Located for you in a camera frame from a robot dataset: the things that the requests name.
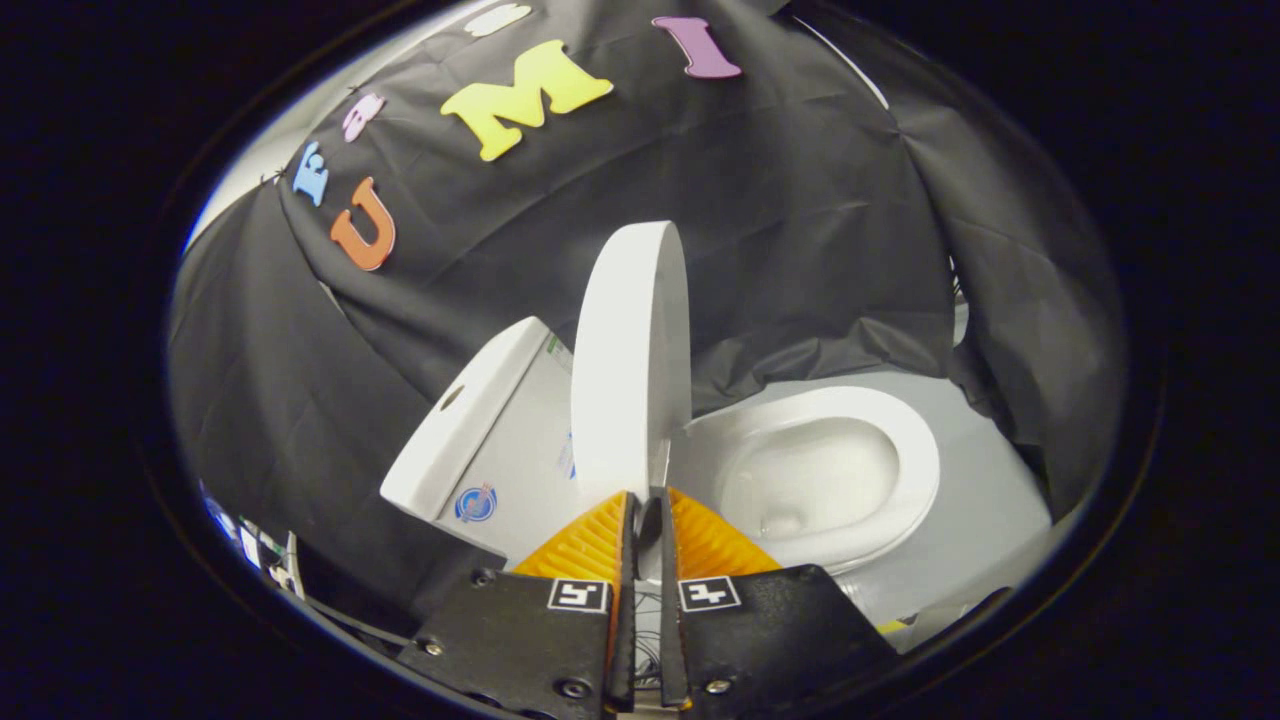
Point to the white toilet tank cover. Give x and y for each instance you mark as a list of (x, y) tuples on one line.
[(470, 420)]

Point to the yellow flat object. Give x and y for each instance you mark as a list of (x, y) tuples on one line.
[(893, 627)]

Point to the white ceramic toilet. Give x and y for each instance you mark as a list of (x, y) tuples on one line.
[(800, 480)]

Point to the black backdrop cloth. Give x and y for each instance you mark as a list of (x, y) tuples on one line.
[(800, 200)]

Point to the white toilet lid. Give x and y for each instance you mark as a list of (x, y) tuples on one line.
[(625, 380)]

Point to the grey round lid lift tab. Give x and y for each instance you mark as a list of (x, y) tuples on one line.
[(648, 522)]

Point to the white toilet seat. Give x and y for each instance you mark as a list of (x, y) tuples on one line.
[(915, 470)]

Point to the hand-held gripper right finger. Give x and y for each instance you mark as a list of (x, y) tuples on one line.
[(760, 630)]

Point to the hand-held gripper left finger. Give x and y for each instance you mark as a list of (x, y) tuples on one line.
[(540, 640)]

